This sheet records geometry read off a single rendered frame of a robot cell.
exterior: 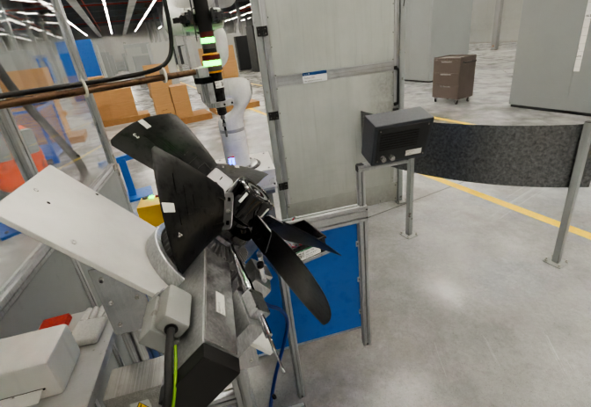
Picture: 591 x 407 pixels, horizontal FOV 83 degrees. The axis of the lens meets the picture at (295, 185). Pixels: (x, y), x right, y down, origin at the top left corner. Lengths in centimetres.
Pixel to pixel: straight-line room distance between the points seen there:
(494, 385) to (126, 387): 160
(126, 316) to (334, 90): 234
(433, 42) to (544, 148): 825
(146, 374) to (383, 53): 268
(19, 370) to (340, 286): 125
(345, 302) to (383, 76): 193
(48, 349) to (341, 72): 252
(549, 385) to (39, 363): 198
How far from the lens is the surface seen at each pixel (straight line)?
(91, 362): 114
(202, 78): 87
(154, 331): 69
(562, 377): 220
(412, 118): 147
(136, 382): 105
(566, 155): 259
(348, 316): 191
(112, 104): 1019
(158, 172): 62
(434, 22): 1054
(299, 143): 289
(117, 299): 96
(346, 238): 161
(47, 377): 107
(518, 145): 250
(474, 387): 202
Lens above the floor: 158
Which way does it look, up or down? 24 degrees down
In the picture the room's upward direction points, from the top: 7 degrees counter-clockwise
